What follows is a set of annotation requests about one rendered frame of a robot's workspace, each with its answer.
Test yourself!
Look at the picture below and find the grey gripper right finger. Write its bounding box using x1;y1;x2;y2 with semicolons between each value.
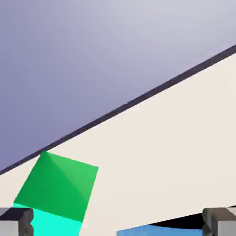
201;205;236;236

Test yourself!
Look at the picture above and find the small blue cube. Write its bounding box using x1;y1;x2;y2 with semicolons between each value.
116;224;204;236

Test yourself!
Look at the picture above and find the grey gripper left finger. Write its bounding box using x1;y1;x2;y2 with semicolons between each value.
0;207;35;236

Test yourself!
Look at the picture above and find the large green box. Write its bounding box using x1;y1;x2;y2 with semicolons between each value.
13;150;100;236

